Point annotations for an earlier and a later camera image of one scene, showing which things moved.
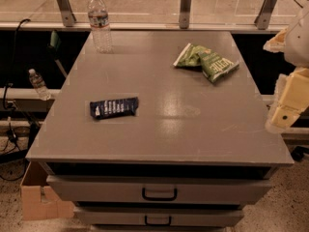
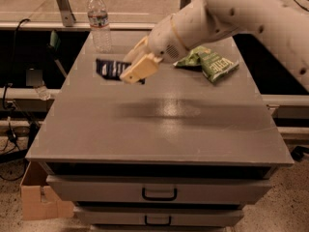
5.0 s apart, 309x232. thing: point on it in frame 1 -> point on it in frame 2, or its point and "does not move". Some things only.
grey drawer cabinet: x=158 y=129 does not move
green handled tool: x=54 y=44 does not move
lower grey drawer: x=159 y=217 does not move
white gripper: x=298 y=43 -> x=163 y=39
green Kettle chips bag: x=215 y=67 does not move
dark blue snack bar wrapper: x=114 y=107 -> x=112 y=70
